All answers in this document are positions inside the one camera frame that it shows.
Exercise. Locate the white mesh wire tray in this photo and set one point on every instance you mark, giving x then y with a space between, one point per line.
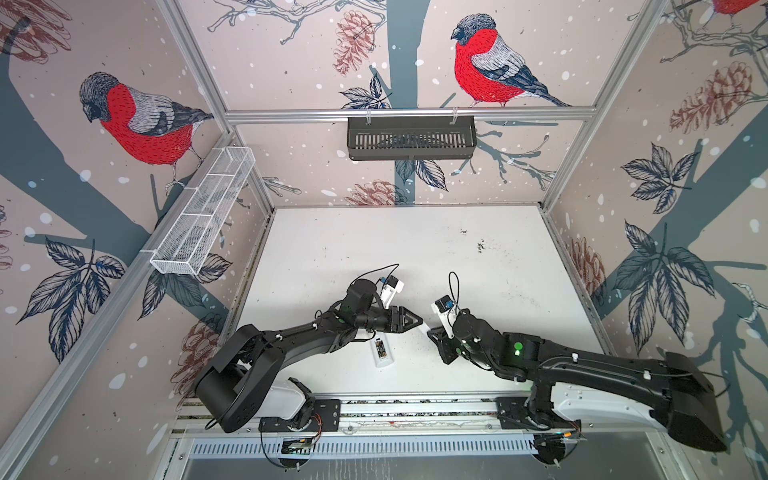
192 236

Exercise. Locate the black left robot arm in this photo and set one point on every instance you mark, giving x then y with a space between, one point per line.
237 384

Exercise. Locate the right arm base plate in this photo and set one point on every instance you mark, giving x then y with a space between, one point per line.
513 413

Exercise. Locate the black hanging wire basket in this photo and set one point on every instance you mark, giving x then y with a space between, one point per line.
411 138

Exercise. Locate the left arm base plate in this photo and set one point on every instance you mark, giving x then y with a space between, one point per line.
314 416

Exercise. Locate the white remote control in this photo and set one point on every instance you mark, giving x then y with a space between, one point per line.
382 353

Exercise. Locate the aluminium mounting rail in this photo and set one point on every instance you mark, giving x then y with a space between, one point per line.
477 412

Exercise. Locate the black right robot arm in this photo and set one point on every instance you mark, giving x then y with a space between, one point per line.
677 394

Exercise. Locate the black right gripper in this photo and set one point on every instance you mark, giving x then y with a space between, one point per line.
441 342

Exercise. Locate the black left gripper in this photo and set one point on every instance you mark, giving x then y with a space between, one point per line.
398 325

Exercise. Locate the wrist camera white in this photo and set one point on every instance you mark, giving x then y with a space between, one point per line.
447 310
391 286

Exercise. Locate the horizontal aluminium frame bar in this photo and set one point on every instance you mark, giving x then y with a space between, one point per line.
304 116

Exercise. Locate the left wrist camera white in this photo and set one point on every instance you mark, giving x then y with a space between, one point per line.
391 286

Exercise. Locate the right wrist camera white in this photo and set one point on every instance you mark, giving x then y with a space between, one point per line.
447 310

